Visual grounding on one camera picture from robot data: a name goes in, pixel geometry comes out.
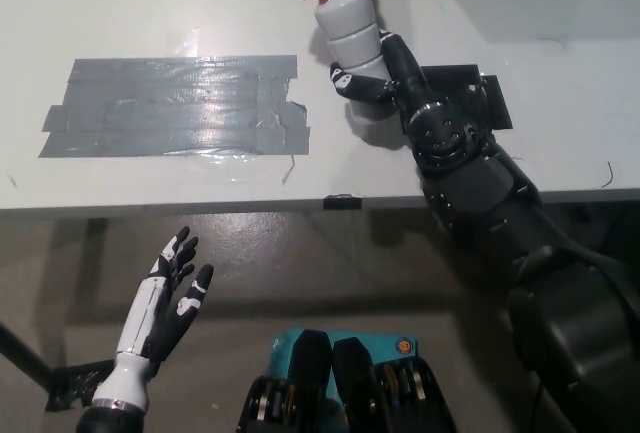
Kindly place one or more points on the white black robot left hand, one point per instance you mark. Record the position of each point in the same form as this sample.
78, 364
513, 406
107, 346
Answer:
145, 313

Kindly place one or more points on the grey duct tape patch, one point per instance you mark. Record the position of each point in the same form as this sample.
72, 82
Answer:
165, 108

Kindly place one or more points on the black tape square patch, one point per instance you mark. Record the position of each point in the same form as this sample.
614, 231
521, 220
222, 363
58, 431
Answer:
500, 108

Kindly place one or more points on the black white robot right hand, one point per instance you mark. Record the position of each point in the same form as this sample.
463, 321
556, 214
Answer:
405, 78

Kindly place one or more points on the black metal desk leg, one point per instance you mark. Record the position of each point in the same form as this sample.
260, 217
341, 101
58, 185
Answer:
25, 350

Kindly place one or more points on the white ribbed plastic bottle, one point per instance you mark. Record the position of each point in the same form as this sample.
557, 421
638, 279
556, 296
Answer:
350, 28

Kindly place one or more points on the black teal robot body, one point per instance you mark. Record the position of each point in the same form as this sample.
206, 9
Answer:
345, 388

